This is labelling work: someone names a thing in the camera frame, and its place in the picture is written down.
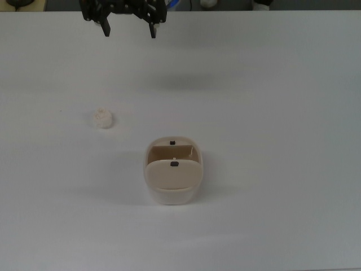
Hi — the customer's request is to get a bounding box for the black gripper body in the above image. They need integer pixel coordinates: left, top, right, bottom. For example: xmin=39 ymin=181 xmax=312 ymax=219
xmin=112 ymin=0 xmax=142 ymax=14

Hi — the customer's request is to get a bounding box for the small beige lidded bin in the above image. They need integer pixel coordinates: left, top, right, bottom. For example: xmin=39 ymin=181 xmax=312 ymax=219
xmin=143 ymin=136 xmax=205 ymax=206

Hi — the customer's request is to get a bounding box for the dark round object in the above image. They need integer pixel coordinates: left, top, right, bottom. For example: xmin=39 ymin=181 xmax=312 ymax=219
xmin=5 ymin=0 xmax=35 ymax=7

